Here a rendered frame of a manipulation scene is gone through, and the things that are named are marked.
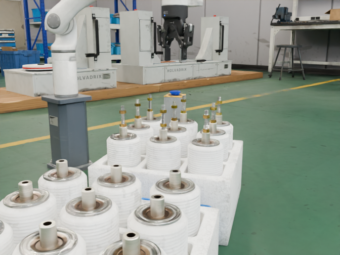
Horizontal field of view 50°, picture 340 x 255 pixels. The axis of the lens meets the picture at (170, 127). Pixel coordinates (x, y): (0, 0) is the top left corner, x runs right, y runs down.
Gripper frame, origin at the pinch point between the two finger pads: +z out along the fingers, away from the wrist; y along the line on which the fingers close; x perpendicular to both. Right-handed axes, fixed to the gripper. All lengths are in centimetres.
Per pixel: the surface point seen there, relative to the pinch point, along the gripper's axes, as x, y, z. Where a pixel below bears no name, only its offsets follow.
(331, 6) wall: 475, -191, -52
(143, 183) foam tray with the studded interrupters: -18.0, 8.1, 32.2
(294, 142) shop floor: 97, -15, 47
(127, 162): -18.1, 1.2, 28.0
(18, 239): -55, 24, 27
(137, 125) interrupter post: -7.4, -9.1, 21.1
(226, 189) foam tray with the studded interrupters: -5.9, 26.3, 31.3
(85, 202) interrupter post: -46, 31, 21
